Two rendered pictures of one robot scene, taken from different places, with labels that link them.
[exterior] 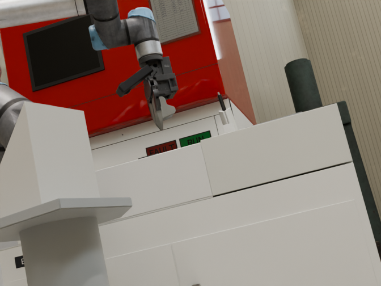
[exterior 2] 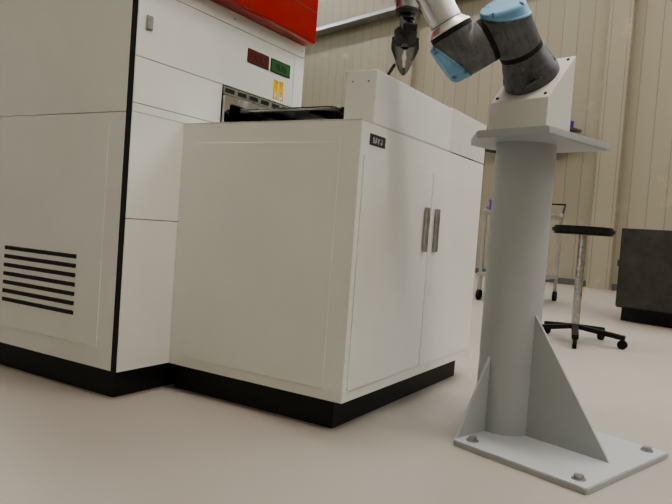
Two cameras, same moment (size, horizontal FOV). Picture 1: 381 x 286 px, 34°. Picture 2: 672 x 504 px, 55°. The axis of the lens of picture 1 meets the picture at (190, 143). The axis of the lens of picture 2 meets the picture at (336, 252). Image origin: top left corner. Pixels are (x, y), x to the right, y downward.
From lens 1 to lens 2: 2.48 m
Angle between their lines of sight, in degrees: 72
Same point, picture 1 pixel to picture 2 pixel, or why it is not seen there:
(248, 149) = (464, 130)
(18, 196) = (559, 119)
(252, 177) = (461, 150)
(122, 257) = (416, 171)
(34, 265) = (549, 172)
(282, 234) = (463, 193)
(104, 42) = not seen: outside the picture
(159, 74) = not seen: hidden behind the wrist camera
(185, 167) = (446, 122)
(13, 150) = (563, 84)
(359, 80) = not seen: outside the picture
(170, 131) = (267, 46)
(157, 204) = (433, 140)
